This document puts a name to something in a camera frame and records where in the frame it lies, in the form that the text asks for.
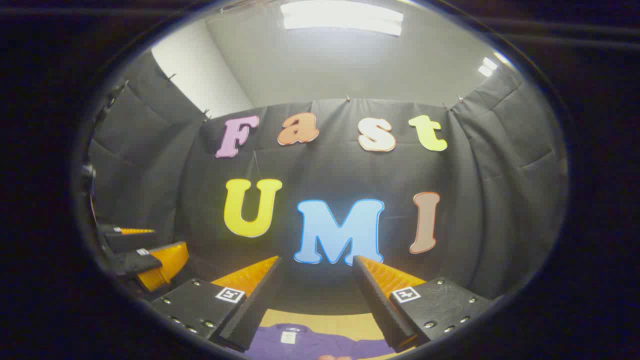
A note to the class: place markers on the ceiling light panel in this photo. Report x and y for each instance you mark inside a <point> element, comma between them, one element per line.
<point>340,17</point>
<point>487,67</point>

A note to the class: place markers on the purple shirt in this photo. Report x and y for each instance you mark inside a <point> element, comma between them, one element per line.
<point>310,345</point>

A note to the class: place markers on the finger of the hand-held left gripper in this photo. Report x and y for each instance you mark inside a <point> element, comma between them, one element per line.
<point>132,262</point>
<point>127,242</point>

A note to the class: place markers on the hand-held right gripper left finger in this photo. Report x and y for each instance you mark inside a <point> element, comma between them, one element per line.
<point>250,310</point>

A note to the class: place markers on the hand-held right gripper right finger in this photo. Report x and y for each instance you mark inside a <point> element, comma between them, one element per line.
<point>380,305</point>

